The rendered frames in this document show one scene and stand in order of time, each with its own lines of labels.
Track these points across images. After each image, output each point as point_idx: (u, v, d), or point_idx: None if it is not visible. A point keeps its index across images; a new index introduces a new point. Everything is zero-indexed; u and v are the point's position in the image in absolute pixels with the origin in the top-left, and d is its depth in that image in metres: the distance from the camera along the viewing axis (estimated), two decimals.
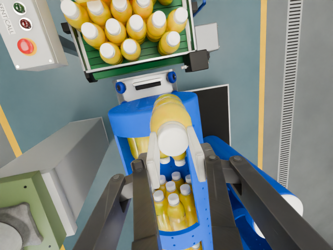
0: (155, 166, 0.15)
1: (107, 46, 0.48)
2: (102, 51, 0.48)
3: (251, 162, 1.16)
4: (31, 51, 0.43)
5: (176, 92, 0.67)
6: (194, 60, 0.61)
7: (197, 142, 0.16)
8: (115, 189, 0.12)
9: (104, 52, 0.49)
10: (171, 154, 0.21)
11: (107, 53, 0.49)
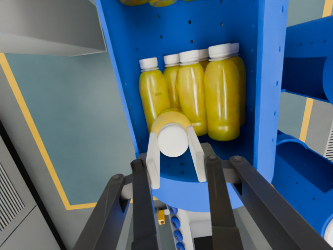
0: (155, 166, 0.15)
1: None
2: None
3: None
4: None
5: None
6: None
7: (197, 142, 0.16)
8: (115, 189, 0.12)
9: None
10: (171, 154, 0.20)
11: None
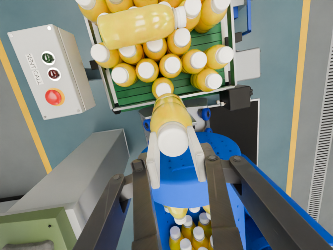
0: (155, 166, 0.15)
1: (176, 136, 0.20)
2: (162, 147, 0.20)
3: (286, 194, 1.03)
4: (59, 102, 0.40)
5: (210, 130, 0.59)
6: (233, 98, 0.53)
7: (197, 142, 0.16)
8: (115, 189, 0.12)
9: (167, 147, 0.20)
10: None
11: (173, 150, 0.21)
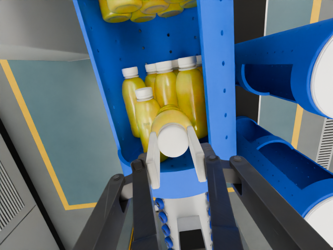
0: (155, 166, 0.15)
1: (176, 135, 0.20)
2: (162, 146, 0.20)
3: None
4: None
5: None
6: None
7: (197, 142, 0.16)
8: (115, 189, 0.12)
9: (167, 147, 0.20)
10: (140, 90, 0.36)
11: (173, 150, 0.20)
